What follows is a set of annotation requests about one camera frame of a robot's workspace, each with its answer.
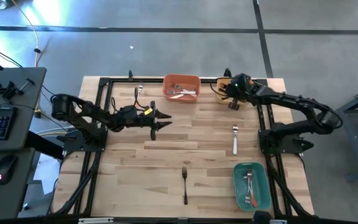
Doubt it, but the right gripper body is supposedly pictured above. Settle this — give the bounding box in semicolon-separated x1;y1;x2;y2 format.
224;80;257;103

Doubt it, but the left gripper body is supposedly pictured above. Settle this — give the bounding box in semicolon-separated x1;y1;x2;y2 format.
126;101;157;141

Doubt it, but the all-metal silver fork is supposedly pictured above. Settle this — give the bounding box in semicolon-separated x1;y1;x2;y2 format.
181;166;188;205

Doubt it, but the orange-handled fork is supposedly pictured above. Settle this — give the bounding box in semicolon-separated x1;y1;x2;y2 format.
246;169;259;208

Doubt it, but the yellow plastic bin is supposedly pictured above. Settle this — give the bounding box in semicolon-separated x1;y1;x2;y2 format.
216;77;252;106

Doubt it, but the orange plastic bin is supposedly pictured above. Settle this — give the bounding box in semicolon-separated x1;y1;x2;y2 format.
162;73;202;103

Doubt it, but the teal plastic bin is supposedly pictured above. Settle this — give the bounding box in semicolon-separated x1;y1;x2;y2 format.
232;161;272;212

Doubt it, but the black box device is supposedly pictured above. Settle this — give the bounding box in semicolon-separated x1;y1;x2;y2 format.
253;210;272;224

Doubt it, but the grey side desk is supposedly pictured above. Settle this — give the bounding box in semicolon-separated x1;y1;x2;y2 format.
0;67;48;224

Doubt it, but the black desk clamp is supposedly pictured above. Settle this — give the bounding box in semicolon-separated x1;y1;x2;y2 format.
0;80;24;101

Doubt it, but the black computer mouse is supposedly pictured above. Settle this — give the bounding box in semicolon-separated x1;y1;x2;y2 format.
0;154;19;186

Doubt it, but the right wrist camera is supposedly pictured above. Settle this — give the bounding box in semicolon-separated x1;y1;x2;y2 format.
231;73;247;91

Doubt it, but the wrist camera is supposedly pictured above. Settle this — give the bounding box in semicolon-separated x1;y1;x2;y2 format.
231;73;247;91
119;105;139;119

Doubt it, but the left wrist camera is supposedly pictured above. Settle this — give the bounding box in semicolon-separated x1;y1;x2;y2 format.
119;105;139;119

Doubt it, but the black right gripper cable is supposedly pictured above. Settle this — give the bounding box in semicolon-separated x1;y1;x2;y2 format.
209;80;228;96

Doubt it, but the tan-handled fork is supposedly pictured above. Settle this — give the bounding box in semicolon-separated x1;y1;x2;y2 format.
135;82;144;105

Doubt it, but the black aluminium table frame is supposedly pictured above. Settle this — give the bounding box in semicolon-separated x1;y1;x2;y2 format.
73;77;291;218

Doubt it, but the black cable conduit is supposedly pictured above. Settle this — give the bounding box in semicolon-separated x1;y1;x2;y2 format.
266;154;309;216
53;151;103;215

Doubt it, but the yellow floor cable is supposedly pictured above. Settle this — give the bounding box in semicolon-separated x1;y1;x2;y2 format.
11;0;40;68

